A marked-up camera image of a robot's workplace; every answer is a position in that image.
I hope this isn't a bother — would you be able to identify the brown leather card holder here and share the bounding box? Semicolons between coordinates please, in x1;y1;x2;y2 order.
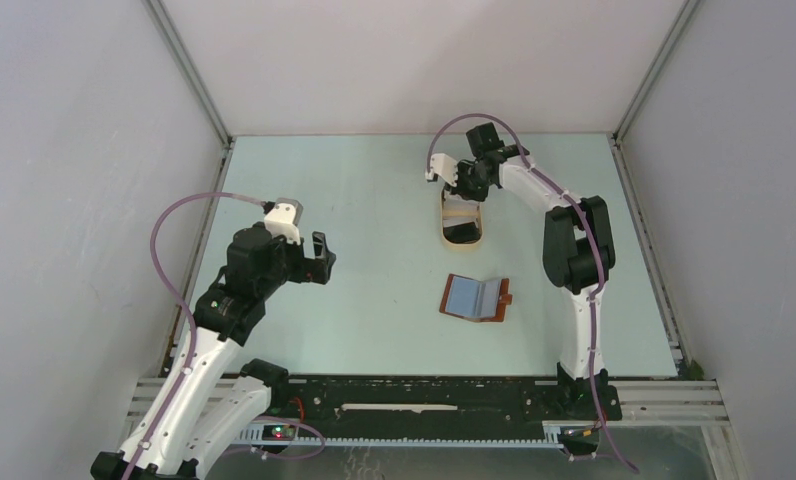
439;274;513;323

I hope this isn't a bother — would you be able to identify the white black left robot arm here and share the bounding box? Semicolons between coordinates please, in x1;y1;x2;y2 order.
91;221;336;479

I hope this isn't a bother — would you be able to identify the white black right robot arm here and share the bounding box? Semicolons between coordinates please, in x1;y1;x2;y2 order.
425;114;616;418

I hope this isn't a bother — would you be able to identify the black card in tray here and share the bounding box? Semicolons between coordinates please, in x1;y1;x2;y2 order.
443;223;482;245

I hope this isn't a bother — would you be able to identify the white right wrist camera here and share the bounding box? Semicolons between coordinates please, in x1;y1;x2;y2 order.
424;153;459;187

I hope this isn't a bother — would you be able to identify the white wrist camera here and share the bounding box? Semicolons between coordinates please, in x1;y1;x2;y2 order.
263;198;303;245
424;153;459;187

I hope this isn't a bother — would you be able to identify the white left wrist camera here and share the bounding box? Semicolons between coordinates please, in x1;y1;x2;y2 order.
263;198;303;245

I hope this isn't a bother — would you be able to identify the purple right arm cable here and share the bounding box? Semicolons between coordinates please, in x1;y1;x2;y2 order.
427;113;641;475

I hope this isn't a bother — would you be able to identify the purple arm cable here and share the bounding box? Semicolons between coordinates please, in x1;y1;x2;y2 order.
119;192;270;480
427;113;641;475

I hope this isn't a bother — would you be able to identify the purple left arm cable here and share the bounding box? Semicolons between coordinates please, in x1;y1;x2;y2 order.
119;192;270;480

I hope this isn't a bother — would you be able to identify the aluminium frame rail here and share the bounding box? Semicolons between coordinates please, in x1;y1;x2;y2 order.
126;377;731;452

